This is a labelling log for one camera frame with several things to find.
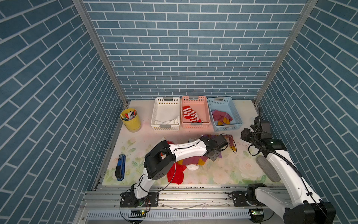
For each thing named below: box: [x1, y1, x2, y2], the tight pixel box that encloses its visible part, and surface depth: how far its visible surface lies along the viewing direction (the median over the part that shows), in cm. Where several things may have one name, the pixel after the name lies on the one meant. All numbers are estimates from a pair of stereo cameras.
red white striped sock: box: [182, 105, 204, 123], surface depth 110 cm
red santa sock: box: [166, 162, 187, 185], surface depth 83 cm
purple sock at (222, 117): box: [211, 109, 234, 126], surface depth 107 cm
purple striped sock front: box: [176, 156, 208, 167], surface depth 88 cm
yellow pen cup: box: [119, 108, 141, 133], surface depth 98 cm
